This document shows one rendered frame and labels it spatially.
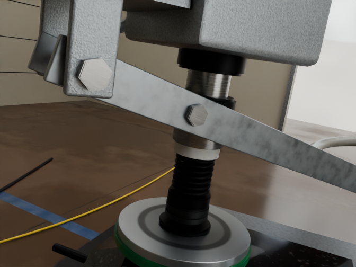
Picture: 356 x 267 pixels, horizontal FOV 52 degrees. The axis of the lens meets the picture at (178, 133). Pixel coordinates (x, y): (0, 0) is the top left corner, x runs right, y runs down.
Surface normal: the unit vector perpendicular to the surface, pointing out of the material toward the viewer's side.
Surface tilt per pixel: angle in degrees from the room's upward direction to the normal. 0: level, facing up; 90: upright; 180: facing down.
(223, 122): 90
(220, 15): 90
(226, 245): 0
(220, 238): 0
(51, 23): 90
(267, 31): 90
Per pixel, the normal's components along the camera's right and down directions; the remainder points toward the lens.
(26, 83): 0.88, 0.23
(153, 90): 0.49, 0.26
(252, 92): -0.45, 0.13
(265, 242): 0.14, -0.97
